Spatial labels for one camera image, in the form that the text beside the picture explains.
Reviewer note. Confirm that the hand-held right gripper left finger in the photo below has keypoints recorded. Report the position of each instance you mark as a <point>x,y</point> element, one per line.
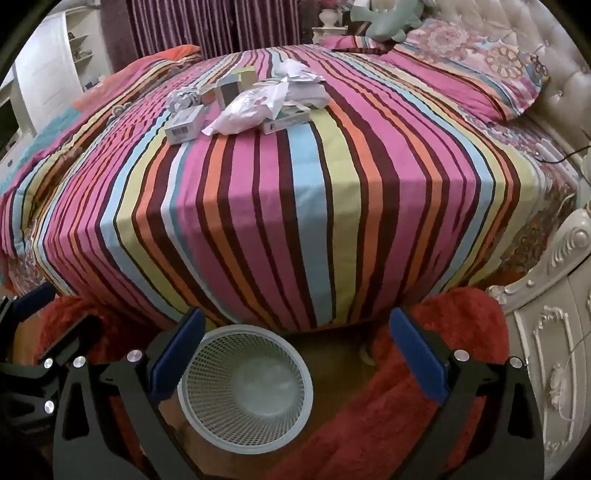
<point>178,355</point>

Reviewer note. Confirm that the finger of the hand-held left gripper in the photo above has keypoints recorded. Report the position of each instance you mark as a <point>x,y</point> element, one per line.
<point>34,300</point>
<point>78,337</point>

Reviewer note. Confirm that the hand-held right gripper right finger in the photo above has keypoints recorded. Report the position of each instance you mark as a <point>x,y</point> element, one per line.
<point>418,357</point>

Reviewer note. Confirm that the white mesh waste basket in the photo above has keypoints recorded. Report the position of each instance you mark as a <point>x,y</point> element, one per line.
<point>249,397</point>

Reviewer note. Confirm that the paper ball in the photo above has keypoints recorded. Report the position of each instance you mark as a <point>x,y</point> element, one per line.
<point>182,99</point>

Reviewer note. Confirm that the white teal box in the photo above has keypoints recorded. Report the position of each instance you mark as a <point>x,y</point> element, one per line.
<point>286,123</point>

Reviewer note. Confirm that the grey box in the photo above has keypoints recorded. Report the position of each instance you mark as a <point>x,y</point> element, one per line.
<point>227,92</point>

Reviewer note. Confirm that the red fluffy rug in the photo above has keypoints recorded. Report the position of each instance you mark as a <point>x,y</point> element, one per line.
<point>378,415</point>

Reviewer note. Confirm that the white ornate nightstand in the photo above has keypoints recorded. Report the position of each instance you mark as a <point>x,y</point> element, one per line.
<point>554,295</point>

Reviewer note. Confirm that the striped bedspread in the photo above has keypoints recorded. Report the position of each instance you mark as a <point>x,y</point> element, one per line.
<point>277,207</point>

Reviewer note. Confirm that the floral bed sheet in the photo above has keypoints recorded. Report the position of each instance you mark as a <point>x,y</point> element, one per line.
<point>540,221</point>

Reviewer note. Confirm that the white shelf cabinet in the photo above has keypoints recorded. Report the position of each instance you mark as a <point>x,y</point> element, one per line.
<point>46,74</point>

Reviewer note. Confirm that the white barcode box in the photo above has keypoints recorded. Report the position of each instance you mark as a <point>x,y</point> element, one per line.
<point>184,127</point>

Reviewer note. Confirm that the white plastic bag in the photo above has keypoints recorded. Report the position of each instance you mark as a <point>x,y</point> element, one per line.
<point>244,110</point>

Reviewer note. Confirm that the small orange box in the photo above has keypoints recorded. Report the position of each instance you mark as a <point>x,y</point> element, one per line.
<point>207,96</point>

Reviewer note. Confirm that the white tissue packet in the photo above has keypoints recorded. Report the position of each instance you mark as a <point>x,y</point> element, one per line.
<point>307,94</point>

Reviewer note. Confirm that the floral pillow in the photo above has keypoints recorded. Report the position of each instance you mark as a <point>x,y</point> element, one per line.
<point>461,69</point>

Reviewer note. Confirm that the purple curtain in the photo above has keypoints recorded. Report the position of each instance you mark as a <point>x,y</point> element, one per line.
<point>184,27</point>

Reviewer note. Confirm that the green plush toy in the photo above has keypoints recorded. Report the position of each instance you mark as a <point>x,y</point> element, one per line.
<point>392,23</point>

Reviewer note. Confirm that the white vase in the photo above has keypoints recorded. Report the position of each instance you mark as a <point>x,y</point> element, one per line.
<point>328,21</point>

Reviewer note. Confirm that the cream tufted headboard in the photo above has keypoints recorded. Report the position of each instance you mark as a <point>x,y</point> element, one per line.
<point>531,27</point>

